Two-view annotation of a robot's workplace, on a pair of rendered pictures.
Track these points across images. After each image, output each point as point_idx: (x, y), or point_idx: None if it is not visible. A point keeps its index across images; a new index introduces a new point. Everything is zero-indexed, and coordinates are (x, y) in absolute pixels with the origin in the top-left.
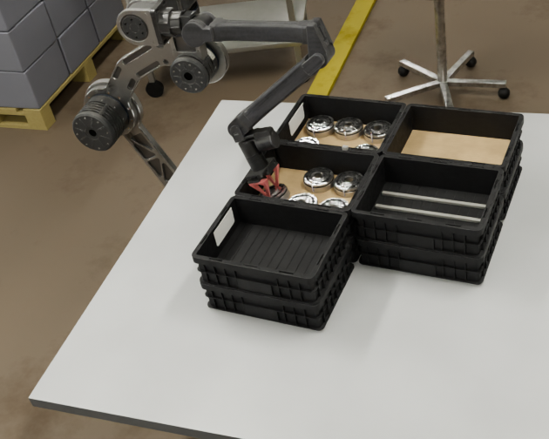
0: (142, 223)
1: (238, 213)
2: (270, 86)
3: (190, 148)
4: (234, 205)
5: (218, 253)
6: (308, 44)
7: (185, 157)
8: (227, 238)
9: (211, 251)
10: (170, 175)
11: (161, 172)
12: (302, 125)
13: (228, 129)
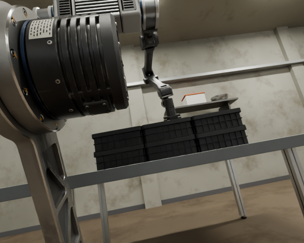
0: (220, 148)
1: (196, 127)
2: (155, 81)
3: (82, 173)
4: (195, 119)
5: (224, 127)
6: (153, 71)
7: (100, 170)
8: (212, 128)
9: (227, 119)
10: (71, 239)
11: (69, 235)
12: (104, 148)
13: (170, 87)
